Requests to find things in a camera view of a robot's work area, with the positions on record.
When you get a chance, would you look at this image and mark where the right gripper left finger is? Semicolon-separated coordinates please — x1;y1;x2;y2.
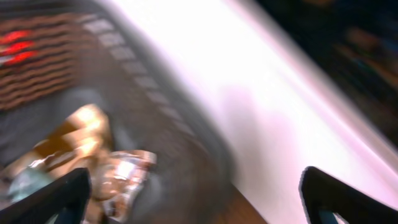
1;168;91;224

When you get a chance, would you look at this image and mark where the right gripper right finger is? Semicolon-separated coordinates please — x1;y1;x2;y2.
299;166;397;224

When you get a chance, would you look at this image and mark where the teal small snack packet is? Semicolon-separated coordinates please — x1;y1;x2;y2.
7;167;54;203

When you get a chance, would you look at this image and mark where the cream pouch with mushrooms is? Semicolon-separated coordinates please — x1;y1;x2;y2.
83;150;157;223

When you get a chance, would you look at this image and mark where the cream brown snack pouch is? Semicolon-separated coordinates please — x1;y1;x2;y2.
1;104;111;182

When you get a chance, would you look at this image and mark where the grey plastic slotted basket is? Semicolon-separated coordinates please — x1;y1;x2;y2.
1;1;232;223

